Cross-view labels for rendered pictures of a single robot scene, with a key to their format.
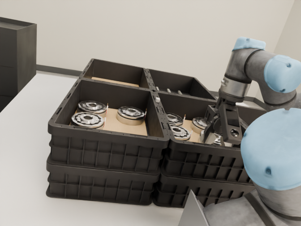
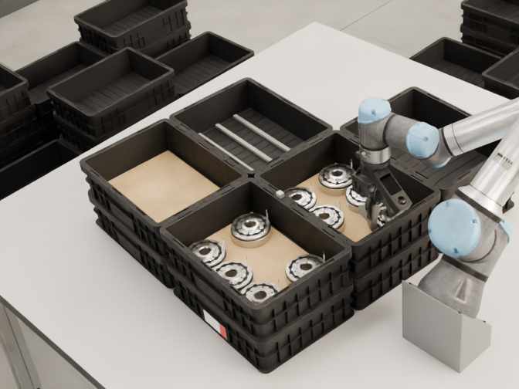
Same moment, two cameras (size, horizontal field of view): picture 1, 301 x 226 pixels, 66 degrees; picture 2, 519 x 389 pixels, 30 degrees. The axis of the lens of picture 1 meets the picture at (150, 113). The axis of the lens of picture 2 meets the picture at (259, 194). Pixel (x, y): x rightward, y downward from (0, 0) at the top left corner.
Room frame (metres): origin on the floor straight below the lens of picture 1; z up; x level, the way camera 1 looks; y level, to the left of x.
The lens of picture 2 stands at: (-0.96, 0.79, 2.46)
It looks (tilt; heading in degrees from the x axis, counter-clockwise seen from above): 38 degrees down; 337
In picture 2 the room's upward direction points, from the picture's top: 7 degrees counter-clockwise
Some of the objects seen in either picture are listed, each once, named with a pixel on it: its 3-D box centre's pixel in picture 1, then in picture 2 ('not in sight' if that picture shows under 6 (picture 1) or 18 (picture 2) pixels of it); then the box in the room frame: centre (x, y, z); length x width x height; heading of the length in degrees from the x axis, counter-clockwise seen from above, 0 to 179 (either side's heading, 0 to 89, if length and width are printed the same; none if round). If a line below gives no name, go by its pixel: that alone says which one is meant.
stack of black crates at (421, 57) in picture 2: not in sight; (459, 89); (1.74, -1.31, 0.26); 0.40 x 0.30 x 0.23; 16
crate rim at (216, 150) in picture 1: (201, 119); (344, 187); (0.74, -0.18, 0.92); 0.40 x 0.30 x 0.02; 11
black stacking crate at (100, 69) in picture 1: (116, 84); (164, 186); (1.07, 0.19, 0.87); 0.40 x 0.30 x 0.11; 11
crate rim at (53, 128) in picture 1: (113, 106); (253, 241); (0.68, 0.12, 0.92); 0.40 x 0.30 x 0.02; 11
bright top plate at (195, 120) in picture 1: (204, 123); (337, 175); (0.86, -0.22, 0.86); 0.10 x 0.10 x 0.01
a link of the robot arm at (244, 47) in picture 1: (245, 59); (375, 123); (0.65, -0.22, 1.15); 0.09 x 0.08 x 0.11; 24
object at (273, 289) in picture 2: not in sight; (260, 297); (0.56, 0.17, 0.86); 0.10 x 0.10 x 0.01
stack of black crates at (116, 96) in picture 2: not in sight; (121, 128); (2.15, 0.01, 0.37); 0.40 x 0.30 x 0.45; 106
